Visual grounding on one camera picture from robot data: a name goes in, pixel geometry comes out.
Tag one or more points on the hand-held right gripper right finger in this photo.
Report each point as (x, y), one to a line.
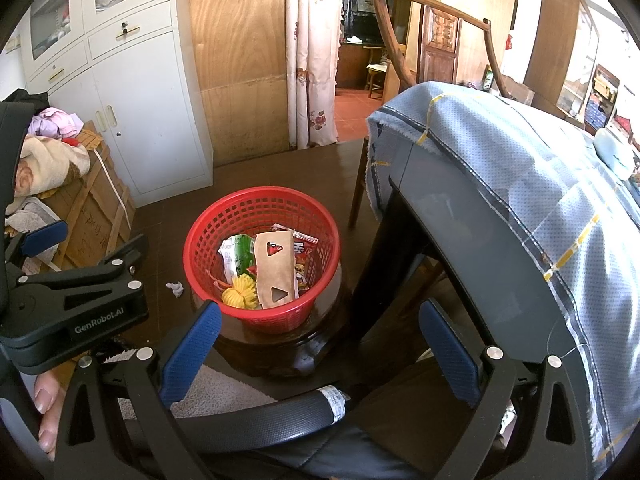
(450, 355)

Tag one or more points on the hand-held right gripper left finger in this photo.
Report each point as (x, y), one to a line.
(192, 355)

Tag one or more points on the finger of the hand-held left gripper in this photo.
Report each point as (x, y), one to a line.
(45, 237)
(125, 257)

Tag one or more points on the red plastic mesh basket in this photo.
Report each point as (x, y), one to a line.
(210, 230)

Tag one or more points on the green snack packet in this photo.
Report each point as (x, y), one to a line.
(240, 255)

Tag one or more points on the brown cardboard sleeve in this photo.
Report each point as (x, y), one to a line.
(270, 272)

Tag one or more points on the person's left hand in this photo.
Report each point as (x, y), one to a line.
(47, 410)

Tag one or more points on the grey towel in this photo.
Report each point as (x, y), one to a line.
(35, 212)

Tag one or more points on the crumpled white tissue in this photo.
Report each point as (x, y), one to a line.
(175, 287)

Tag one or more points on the wooden crate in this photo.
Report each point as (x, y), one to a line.
(95, 200)

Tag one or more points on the floral blanket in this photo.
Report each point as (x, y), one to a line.
(50, 160)

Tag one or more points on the black padded chair armrest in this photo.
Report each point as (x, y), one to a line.
(250, 420)

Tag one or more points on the dark round wooden stool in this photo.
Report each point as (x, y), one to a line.
(280, 350)

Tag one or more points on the pink cloth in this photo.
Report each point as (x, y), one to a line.
(55, 122)

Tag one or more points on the grey table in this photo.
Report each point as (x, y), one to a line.
(450, 210)

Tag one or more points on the white metal cabinet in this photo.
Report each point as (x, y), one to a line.
(150, 110)

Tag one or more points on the blue checked tablecloth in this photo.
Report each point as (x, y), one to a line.
(550, 185)

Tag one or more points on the pale blue ceramic jar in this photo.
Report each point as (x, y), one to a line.
(612, 152)

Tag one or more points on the floral pink curtain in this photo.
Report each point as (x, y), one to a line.
(310, 60)

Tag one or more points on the cardboard box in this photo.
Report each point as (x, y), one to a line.
(517, 91)

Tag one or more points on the wooden glass cabinet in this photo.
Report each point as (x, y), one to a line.
(555, 35)

